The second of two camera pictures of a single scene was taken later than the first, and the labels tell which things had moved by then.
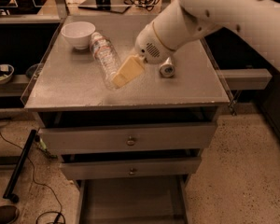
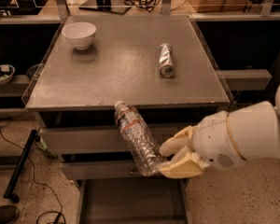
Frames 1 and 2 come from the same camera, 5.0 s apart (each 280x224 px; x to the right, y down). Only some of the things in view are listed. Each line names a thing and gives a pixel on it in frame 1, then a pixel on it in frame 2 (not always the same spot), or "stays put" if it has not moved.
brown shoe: (4, 215) stays put
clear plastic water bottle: (106, 57) -> (139, 137)
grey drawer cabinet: (131, 133) stays put
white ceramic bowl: (78, 33) stays put
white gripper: (148, 46) -> (215, 140)
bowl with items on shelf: (1, 74) stays put
